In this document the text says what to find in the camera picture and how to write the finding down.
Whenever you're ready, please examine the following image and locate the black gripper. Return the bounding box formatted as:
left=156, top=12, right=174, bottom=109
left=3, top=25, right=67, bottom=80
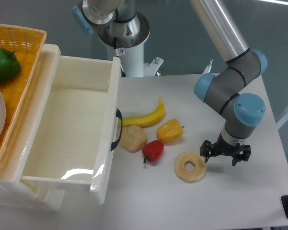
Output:
left=199, top=140, right=251, bottom=166

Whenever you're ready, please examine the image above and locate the beige ring donut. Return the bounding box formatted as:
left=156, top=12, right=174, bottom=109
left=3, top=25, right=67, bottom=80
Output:
left=174, top=152, right=206, bottom=183

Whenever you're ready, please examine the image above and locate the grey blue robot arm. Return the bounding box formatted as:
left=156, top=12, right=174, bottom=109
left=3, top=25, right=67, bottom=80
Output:
left=72, top=0, right=267, bottom=165

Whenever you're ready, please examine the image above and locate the yellow bell pepper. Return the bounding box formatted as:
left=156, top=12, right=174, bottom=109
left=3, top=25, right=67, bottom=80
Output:
left=156, top=118, right=184, bottom=143

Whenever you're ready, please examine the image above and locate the red bell pepper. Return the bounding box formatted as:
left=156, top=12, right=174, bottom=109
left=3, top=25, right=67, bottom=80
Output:
left=142, top=140, right=164, bottom=163

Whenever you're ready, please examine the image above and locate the yellow banana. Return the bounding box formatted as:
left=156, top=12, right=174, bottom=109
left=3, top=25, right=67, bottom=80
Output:
left=118, top=98, right=166, bottom=128

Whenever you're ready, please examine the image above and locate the beige cream puff pastry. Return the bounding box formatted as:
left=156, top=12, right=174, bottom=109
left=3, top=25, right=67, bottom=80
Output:
left=119, top=125, right=147, bottom=152

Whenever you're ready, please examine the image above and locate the white plastic drawer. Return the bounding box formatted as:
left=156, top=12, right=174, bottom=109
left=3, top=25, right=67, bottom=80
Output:
left=22, top=56, right=121, bottom=205

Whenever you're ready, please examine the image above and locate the white drawer cabinet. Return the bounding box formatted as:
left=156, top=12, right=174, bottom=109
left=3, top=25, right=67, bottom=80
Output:
left=0, top=44, right=64, bottom=211

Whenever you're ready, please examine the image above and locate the orange woven basket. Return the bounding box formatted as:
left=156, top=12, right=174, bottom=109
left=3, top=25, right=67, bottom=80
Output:
left=0, top=23, right=47, bottom=160

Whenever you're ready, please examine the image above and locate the green bell pepper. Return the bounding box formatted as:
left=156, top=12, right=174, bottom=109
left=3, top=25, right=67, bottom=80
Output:
left=0, top=47, right=21, bottom=83

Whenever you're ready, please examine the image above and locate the white table clamp bracket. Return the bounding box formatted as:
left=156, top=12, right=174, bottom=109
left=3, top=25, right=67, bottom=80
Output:
left=203, top=59, right=213, bottom=74

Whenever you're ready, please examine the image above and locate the black drawer handle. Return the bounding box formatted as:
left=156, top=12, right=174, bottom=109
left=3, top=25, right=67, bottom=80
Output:
left=110, top=108, right=123, bottom=151

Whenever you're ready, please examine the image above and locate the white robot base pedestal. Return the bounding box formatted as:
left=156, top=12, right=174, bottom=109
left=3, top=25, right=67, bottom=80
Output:
left=97, top=12, right=164, bottom=77

